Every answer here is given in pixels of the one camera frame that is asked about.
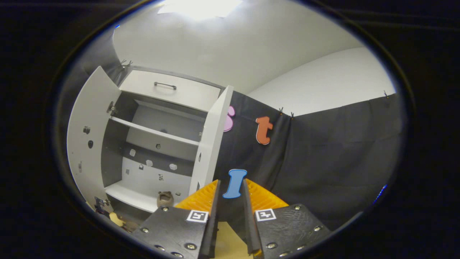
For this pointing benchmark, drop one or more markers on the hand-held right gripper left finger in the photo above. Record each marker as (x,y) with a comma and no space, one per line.
(214,223)

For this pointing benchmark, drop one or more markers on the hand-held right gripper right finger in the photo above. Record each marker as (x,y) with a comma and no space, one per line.
(248,223)

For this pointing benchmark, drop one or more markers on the white shoe cabinet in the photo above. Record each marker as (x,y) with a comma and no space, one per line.
(151,183)

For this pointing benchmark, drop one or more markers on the white shoe cabinet door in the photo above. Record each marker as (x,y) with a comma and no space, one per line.
(212,144)
(90,108)

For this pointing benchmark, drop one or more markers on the white cabinet shelf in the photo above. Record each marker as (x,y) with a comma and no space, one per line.
(154,132)

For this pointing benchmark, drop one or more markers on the metal door hinge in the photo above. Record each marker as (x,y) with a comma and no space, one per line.
(111,108)

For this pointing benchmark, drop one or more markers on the white cabinet drawer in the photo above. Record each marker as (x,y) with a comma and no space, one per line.
(190,95)

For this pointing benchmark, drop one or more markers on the black backdrop cloth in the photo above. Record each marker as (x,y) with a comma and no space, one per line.
(341,162)

